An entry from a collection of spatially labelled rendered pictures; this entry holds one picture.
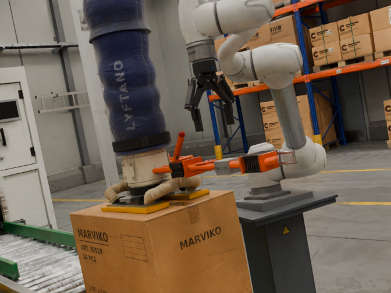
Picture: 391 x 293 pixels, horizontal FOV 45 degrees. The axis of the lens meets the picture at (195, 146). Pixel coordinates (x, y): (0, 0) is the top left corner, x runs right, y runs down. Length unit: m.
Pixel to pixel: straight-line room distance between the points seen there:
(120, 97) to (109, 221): 0.46
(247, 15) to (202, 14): 0.14
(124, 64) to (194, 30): 0.38
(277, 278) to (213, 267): 0.73
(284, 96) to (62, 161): 10.25
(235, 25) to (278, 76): 0.57
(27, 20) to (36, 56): 0.89
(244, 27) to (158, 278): 0.84
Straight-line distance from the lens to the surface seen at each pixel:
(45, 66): 12.18
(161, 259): 1.58
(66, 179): 11.90
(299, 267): 2.48
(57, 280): 2.62
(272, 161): 1.32
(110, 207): 1.86
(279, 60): 1.94
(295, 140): 2.24
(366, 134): 10.64
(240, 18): 1.44
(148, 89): 1.75
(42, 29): 12.40
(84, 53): 5.43
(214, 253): 1.73
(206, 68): 1.47
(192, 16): 1.47
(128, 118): 1.73
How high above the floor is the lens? 1.26
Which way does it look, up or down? 4 degrees down
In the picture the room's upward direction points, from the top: 10 degrees counter-clockwise
